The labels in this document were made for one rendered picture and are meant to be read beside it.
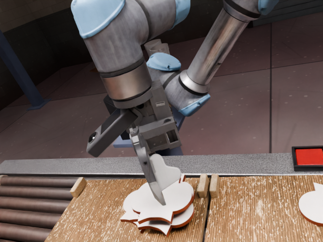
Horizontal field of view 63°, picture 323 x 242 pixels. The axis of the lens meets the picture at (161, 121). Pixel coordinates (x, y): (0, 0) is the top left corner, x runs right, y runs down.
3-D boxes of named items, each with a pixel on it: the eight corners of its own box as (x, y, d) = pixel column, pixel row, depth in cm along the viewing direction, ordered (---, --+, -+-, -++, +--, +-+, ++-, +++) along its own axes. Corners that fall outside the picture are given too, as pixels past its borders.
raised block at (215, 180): (213, 180, 67) (211, 172, 66) (220, 180, 66) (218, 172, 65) (210, 199, 62) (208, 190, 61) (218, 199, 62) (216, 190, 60)
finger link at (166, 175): (190, 200, 44) (172, 148, 45) (156, 211, 44) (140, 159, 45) (189, 196, 47) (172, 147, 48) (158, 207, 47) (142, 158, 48)
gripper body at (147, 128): (183, 149, 46) (164, 89, 40) (137, 164, 46) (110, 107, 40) (175, 127, 52) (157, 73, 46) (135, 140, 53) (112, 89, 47)
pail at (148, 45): (169, 60, 454) (162, 40, 436) (153, 67, 450) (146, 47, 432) (163, 57, 480) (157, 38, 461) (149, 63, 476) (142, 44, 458)
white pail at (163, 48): (154, 74, 422) (147, 52, 404) (159, 66, 445) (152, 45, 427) (171, 70, 410) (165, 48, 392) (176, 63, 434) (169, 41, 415)
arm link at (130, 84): (97, 83, 38) (101, 66, 45) (110, 109, 40) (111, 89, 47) (146, 66, 38) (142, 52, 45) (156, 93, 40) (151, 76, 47)
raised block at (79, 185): (82, 182, 83) (79, 176, 82) (87, 182, 82) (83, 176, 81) (73, 197, 79) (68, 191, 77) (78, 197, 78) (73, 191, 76)
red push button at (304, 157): (295, 152, 69) (295, 149, 68) (321, 152, 66) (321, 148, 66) (297, 169, 64) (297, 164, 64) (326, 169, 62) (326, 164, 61)
